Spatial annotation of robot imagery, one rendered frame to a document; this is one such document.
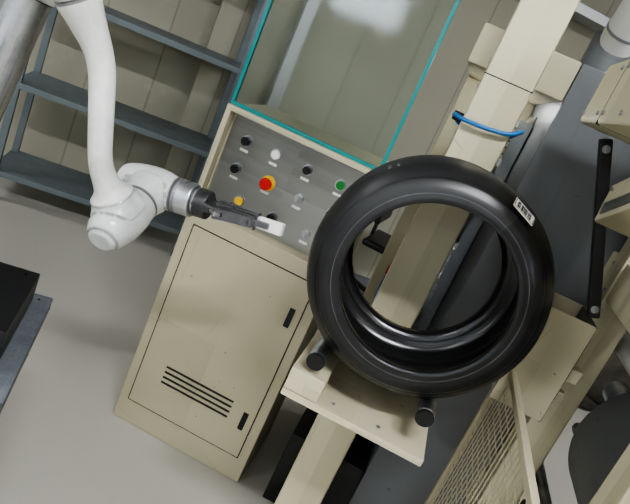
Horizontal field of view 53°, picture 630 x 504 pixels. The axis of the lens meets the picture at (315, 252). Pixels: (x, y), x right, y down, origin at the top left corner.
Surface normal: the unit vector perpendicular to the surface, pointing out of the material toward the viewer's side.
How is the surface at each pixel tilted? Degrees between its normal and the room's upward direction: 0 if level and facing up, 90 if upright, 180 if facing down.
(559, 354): 90
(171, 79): 90
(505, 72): 90
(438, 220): 90
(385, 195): 81
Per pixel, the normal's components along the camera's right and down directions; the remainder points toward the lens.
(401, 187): -0.20, 0.04
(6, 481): 0.39, -0.88
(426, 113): 0.17, 0.37
